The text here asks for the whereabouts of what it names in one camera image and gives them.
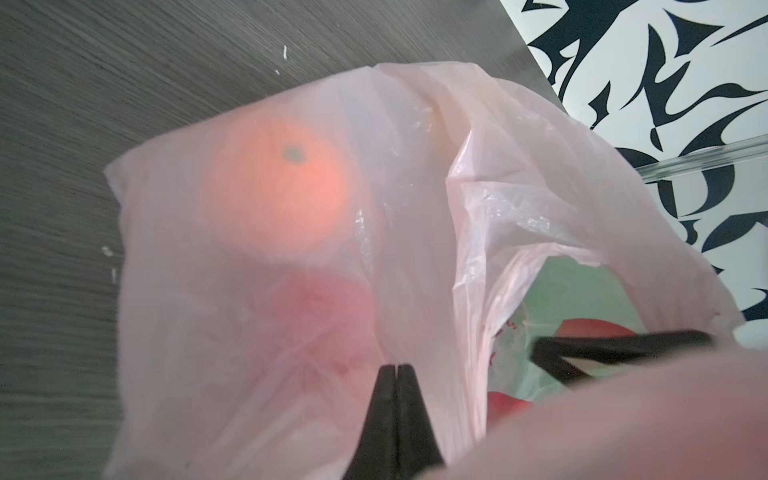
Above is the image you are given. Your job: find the aluminium frame rail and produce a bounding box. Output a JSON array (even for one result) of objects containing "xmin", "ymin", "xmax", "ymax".
[{"xmin": 636, "ymin": 135, "xmax": 767, "ymax": 183}]

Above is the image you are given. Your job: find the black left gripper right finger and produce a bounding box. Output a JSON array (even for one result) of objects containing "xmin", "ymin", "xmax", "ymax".
[{"xmin": 395, "ymin": 364, "xmax": 445, "ymax": 479}]

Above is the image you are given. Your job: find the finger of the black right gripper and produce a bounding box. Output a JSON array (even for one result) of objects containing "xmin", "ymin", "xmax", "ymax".
[{"xmin": 530, "ymin": 330, "xmax": 714, "ymax": 386}]

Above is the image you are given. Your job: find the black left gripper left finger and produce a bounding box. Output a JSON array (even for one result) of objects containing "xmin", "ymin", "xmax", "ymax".
[{"xmin": 343, "ymin": 365, "xmax": 398, "ymax": 480}]

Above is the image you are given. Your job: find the round orange tangerine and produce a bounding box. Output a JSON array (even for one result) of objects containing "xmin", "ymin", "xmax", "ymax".
[{"xmin": 203, "ymin": 112, "xmax": 357, "ymax": 259}]

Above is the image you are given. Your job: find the pink plastic bag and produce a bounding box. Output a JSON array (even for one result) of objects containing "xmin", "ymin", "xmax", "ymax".
[{"xmin": 104, "ymin": 63, "xmax": 767, "ymax": 479}]

